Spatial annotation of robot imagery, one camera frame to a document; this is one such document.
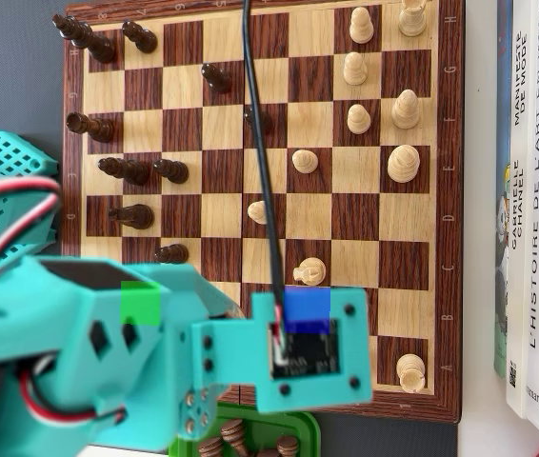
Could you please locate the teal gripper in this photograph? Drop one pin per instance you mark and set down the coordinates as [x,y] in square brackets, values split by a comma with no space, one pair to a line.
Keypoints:
[196,410]

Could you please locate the dark wooden pawn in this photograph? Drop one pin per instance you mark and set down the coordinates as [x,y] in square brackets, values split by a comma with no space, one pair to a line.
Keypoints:
[233,431]
[219,81]
[143,40]
[265,125]
[174,253]
[174,172]

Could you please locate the green plastic tray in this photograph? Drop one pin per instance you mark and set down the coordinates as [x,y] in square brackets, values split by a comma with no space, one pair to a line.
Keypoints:
[298,423]

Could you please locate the light wooden knight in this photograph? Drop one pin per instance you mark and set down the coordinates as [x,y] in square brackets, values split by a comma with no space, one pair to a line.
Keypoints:
[311,272]

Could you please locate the wooden folding chessboard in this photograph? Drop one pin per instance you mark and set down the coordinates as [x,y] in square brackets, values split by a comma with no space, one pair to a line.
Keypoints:
[222,214]

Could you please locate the light wooden pawn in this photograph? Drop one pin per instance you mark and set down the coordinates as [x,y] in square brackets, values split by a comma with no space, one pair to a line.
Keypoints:
[361,28]
[305,162]
[256,212]
[358,121]
[355,71]

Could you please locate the dark wooden queen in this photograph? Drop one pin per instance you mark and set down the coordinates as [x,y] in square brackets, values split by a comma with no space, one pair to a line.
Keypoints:
[133,171]

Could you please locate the light wooden rook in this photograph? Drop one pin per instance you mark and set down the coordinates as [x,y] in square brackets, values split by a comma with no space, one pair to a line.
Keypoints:
[411,372]
[411,19]

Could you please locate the dark wooden rook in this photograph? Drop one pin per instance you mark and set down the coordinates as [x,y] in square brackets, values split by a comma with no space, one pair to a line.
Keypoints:
[100,128]

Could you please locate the light wooden king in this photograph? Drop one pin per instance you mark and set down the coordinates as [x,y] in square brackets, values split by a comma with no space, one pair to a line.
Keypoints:
[403,164]

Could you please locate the light wooden bishop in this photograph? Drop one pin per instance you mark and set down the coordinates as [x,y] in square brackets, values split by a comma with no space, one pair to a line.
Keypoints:
[405,112]

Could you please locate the illustrated cartoon book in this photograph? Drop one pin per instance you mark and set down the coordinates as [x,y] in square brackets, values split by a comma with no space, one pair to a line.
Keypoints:
[500,238]

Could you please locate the white Gabrielle Chanel book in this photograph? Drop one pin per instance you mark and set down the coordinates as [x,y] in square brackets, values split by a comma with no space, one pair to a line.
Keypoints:
[517,295]

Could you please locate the dark wooden king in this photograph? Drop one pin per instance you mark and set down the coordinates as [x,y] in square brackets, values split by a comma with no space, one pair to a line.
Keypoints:
[100,47]

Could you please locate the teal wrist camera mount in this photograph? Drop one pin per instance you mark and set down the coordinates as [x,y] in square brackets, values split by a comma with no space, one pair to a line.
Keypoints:
[355,343]

